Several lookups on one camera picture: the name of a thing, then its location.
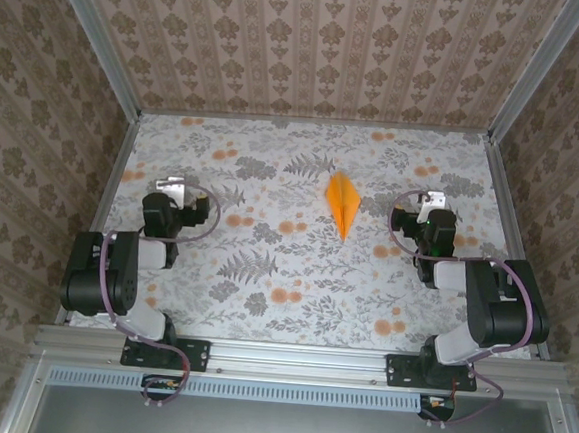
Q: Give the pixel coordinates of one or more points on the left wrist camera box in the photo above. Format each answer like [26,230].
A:
[170,185]

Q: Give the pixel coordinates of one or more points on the floral table cover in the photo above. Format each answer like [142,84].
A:
[281,321]

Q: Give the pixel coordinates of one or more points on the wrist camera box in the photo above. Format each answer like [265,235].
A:
[433,200]
[170,185]

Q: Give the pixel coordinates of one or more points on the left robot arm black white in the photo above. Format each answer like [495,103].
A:
[124,274]

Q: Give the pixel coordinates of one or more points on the aluminium side rail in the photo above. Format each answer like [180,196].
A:
[101,212]
[505,193]

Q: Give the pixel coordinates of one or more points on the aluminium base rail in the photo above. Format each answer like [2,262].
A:
[298,360]

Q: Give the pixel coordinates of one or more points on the grey metal panel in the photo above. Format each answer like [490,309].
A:
[292,432]

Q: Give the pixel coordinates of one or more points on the aluminium back rail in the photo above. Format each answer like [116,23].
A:
[317,122]

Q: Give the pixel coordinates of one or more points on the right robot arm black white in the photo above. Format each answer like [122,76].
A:
[492,313]

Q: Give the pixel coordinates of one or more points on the orange paper sheet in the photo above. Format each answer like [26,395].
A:
[341,203]

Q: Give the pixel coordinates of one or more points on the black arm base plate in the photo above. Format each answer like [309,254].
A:
[398,370]
[198,355]

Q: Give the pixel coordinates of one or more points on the aluminium corner post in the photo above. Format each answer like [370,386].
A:
[98,36]
[536,70]

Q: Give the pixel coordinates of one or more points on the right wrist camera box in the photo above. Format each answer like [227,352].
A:
[433,200]

